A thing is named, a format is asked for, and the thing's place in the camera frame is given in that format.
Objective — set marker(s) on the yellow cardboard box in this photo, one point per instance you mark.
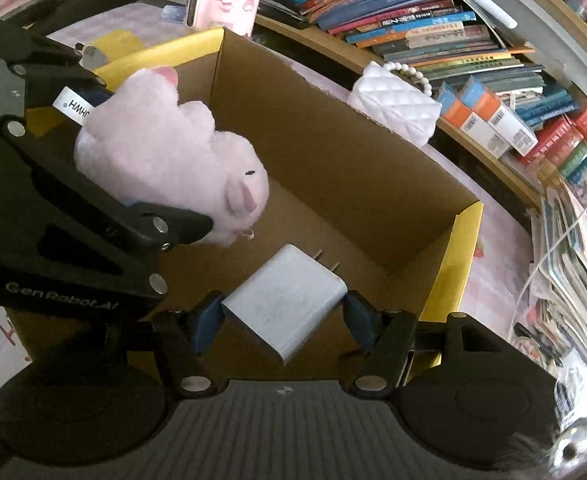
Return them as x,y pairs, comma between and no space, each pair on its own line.
323,160

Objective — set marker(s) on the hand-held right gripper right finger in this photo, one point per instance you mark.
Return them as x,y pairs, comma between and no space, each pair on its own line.
362,324

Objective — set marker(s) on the wooden bookshelf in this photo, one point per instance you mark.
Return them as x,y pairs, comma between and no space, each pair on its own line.
323,45

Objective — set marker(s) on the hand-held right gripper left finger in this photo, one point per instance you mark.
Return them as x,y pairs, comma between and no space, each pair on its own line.
207,321

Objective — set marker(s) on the white blue-print tube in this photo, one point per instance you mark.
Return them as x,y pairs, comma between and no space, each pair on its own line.
174,13

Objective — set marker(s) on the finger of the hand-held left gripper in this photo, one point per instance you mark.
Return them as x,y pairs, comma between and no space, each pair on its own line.
168,227
38,75

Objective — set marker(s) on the yellow tape roll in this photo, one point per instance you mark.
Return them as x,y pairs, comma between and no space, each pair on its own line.
121,42

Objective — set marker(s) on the orange white carton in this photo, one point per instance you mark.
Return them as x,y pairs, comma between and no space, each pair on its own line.
456,110
503,120

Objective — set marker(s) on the stack of newspapers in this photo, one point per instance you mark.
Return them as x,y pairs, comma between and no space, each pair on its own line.
573,270

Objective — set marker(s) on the white charger plug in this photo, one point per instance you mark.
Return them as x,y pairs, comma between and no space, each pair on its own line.
283,305

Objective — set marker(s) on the row of books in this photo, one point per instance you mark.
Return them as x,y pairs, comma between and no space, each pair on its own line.
398,0

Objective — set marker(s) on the white quilted purse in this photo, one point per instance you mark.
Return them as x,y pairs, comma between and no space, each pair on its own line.
393,102

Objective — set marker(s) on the pink plush pig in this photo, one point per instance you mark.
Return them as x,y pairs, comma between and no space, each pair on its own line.
173,160

